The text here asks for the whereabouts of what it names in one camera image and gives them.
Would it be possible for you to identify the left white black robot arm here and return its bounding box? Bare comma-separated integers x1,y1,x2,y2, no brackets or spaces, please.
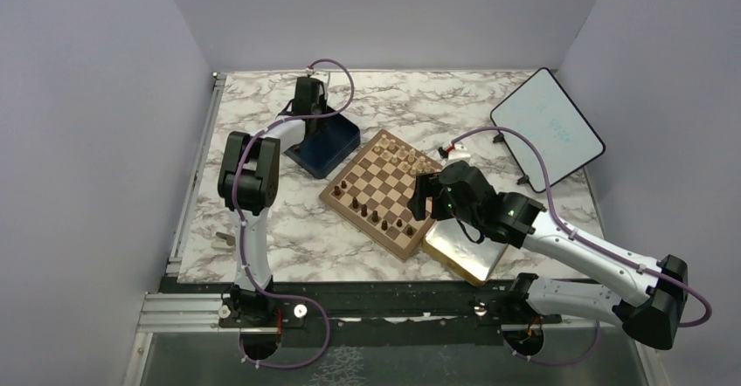
217,77,327,326

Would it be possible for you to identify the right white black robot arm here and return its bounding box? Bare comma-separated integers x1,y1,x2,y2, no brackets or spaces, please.
407,162,689,350

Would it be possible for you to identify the wooden chess board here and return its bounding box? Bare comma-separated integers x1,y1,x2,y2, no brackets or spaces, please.
319,130,442,261

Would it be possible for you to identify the blue square tin tray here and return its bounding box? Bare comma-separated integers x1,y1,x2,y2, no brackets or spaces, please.
285,114,360,179

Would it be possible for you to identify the gold metal tin lid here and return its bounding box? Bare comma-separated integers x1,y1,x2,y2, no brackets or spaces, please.
423,219,508,286

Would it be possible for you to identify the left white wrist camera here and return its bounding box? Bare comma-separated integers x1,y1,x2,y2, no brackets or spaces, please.
305,68,332,93

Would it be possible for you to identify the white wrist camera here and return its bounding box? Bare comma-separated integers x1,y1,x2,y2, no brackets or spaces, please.
305,68,332,93
438,143,471,166

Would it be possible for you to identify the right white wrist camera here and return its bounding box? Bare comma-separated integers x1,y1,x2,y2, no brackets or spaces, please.
438,143,471,166

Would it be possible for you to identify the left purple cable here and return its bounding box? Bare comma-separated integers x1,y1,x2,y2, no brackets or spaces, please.
230,59,356,371

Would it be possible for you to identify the purple cable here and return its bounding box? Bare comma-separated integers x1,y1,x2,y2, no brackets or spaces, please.
451,126,713,369
230,59,356,371

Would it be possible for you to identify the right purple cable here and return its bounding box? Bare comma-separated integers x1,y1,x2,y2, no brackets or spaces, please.
451,126,713,369

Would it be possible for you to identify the small whiteboard black frame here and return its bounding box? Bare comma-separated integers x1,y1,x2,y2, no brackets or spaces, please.
490,67,606,193

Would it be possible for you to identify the aluminium frame rail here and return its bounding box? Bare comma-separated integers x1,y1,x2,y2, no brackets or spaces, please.
122,72,228,385

